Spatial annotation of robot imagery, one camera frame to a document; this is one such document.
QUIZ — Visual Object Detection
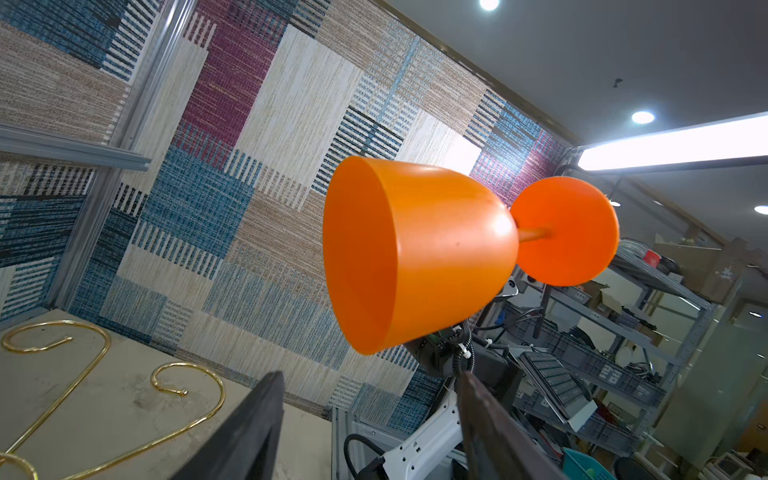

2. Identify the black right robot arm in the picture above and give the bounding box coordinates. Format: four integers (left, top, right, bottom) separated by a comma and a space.
342, 321, 524, 479

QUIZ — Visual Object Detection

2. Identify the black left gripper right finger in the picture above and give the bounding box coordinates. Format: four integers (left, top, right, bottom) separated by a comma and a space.
457, 372, 565, 480

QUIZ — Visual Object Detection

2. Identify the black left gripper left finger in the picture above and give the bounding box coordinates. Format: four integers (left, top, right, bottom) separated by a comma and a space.
172, 371, 285, 480

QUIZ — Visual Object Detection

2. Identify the gold wire wine glass rack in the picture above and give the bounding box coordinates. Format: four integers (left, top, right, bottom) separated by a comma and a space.
1, 318, 231, 479

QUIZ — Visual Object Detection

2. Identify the grey metal storage shelf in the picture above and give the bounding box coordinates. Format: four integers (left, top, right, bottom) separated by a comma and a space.
475, 238, 718, 455

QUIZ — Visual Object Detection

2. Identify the orange front wine glass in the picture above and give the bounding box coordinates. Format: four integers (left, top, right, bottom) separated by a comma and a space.
322, 156, 619, 355

